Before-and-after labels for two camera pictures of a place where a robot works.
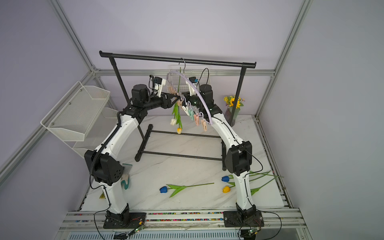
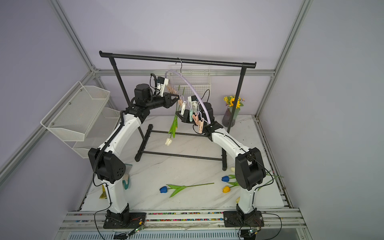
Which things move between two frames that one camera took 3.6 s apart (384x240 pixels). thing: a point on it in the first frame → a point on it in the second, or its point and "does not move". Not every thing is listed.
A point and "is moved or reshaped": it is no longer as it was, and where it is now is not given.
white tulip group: [175, 112] is moved or reshaped
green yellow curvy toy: [125, 179] does not move
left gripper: [167, 103] does not move
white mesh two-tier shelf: [80, 119] does not move
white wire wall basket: [177, 75] does not move
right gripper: [188, 97] → [187, 118]
